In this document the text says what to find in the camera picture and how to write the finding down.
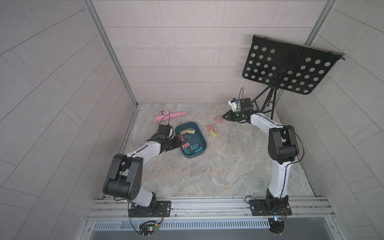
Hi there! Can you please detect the yellow binder clip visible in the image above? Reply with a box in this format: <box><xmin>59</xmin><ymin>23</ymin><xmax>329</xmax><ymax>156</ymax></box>
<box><xmin>210</xmin><ymin>130</ymin><xmax>217</xmax><ymax>138</ymax></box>

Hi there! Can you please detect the teal plastic storage box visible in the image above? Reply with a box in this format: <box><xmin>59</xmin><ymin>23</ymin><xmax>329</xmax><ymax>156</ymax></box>
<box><xmin>175</xmin><ymin>122</ymin><xmax>207</xmax><ymax>159</ymax></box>

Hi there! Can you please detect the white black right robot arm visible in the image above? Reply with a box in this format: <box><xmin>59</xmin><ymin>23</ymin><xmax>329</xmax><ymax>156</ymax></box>
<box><xmin>223</xmin><ymin>110</ymin><xmax>299</xmax><ymax>211</ymax></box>

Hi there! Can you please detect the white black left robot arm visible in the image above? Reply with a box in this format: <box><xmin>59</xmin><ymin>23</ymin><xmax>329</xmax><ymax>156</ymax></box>
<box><xmin>103</xmin><ymin>137</ymin><xmax>181</xmax><ymax>208</ymax></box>

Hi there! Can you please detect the pink plastic tube case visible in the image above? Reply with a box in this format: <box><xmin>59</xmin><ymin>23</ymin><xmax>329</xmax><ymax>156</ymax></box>
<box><xmin>155</xmin><ymin>112</ymin><xmax>187</xmax><ymax>122</ymax></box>

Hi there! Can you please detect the colourful printed card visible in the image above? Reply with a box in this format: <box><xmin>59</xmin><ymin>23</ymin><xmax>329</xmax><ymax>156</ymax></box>
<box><xmin>161</xmin><ymin>109</ymin><xmax>173</xmax><ymax>115</ymax></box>

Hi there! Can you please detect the black perforated music stand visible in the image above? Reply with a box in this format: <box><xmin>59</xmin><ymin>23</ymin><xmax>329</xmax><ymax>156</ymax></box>
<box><xmin>242</xmin><ymin>35</ymin><xmax>344</xmax><ymax>114</ymax></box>

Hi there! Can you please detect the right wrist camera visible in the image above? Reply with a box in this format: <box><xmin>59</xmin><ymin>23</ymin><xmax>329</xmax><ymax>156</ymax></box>
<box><xmin>228</xmin><ymin>98</ymin><xmax>254</xmax><ymax>112</ymax></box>

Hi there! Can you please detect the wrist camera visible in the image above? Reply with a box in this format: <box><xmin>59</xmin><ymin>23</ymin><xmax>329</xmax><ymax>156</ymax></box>
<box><xmin>228</xmin><ymin>98</ymin><xmax>254</xmax><ymax>112</ymax></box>
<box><xmin>155</xmin><ymin>124</ymin><xmax>174</xmax><ymax>140</ymax></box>

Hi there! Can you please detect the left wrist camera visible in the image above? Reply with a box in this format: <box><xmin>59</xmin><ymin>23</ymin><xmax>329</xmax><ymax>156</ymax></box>
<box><xmin>155</xmin><ymin>124</ymin><xmax>174</xmax><ymax>140</ymax></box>

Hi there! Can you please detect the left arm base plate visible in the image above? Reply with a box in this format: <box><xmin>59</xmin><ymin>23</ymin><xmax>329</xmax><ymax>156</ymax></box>
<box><xmin>129</xmin><ymin>201</ymin><xmax>172</xmax><ymax>218</ymax></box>

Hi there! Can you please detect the aluminium rail frame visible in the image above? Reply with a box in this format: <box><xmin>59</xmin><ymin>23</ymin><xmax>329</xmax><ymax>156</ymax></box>
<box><xmin>84</xmin><ymin>196</ymin><xmax>335</xmax><ymax>221</ymax></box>

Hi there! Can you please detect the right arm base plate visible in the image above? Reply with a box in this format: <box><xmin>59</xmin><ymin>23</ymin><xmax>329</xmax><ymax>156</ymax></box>
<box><xmin>247</xmin><ymin>196</ymin><xmax>292</xmax><ymax>217</ymax></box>

